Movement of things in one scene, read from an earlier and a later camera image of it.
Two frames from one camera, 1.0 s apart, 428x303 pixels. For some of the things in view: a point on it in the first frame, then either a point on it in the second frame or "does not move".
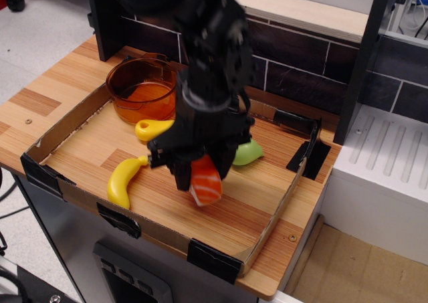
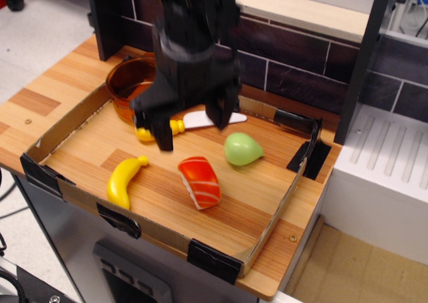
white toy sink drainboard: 378,187 does not move
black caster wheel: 15,1 does not move
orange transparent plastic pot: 142,87 does not move
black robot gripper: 198,132 → 191,68
